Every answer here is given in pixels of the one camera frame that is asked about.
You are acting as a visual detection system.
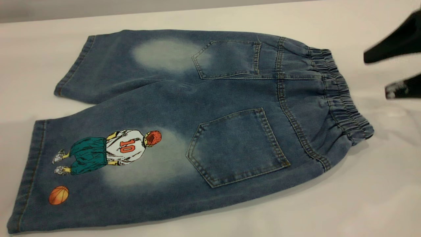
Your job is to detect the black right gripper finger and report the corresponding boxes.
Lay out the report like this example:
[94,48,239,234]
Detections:
[363,10,421,64]
[385,73,421,99]

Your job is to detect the blue denim shorts basketball print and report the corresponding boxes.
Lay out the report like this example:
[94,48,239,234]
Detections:
[7,29,375,235]

